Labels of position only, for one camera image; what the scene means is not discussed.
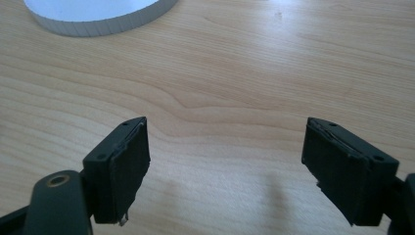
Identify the white round ribbed container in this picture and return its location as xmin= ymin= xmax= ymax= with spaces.
xmin=23 ymin=0 xmax=180 ymax=38

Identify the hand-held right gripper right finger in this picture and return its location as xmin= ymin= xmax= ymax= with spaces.
xmin=300 ymin=117 xmax=400 ymax=227

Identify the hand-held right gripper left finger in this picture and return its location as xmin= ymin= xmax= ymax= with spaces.
xmin=82 ymin=116 xmax=152 ymax=227

